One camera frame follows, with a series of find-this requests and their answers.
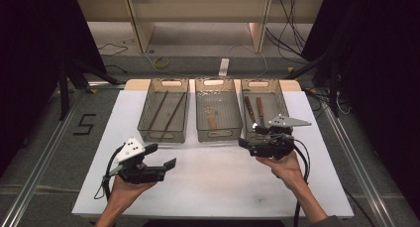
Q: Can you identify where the brown wooden chopstick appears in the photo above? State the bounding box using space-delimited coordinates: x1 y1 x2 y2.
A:
159 91 187 142
147 89 169 132

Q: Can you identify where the person's right hand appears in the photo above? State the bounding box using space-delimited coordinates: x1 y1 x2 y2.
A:
256 151 306 191

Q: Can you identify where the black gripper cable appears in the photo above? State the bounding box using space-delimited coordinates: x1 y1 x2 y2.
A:
290 139 312 227
93 144 128 201

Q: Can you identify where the black cable bundle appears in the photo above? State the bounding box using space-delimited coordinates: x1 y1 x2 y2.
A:
264 0 309 61

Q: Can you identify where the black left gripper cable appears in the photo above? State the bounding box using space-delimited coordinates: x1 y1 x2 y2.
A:
93 144 128 201

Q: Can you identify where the yellow-green cable coil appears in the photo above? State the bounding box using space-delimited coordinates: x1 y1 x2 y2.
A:
153 56 171 70

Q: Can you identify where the wooden-handled spoon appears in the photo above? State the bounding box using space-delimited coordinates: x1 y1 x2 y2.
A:
203 106 219 132

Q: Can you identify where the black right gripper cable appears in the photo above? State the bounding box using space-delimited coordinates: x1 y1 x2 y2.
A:
290 139 312 227

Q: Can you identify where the aluminium floor rail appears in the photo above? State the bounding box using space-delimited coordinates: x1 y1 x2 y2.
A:
0 87 85 227
321 106 399 227

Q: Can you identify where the black metal stand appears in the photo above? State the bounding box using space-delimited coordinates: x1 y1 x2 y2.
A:
58 57 122 122
284 52 342 118

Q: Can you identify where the white table sheet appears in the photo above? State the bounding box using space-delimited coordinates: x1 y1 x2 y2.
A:
71 89 355 219

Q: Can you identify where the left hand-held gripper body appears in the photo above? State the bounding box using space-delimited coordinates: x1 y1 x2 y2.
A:
110 136 167 185

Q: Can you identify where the smoky clear plastic bin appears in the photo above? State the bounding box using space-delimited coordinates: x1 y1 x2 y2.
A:
194 77 245 143
137 77 190 144
241 77 294 141

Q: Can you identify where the wooden-handled metal knife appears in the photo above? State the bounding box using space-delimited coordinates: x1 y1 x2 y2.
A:
256 96 265 127

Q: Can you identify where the short aluminium rail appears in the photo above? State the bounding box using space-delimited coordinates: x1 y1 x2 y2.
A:
86 81 128 89

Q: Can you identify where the white power strip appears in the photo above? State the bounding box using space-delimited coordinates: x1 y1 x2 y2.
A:
218 57 231 77

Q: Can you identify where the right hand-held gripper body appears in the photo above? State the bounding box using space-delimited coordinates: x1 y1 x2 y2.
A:
247 113 313 161

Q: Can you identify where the wooden-handled metal fork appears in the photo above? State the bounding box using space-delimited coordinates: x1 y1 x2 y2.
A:
243 95 258 126

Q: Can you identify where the beige shelf unit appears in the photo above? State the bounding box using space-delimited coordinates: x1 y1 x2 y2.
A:
75 0 326 55

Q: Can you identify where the black curtain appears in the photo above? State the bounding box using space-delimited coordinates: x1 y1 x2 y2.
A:
301 0 420 218
0 0 107 175

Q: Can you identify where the person's left hand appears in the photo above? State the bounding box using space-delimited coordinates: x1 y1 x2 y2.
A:
108 175 158 208

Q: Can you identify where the thin black floor cable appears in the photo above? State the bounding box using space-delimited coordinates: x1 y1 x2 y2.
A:
97 42 130 57

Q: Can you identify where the white floor cable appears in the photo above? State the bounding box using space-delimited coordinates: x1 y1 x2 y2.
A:
227 43 269 80

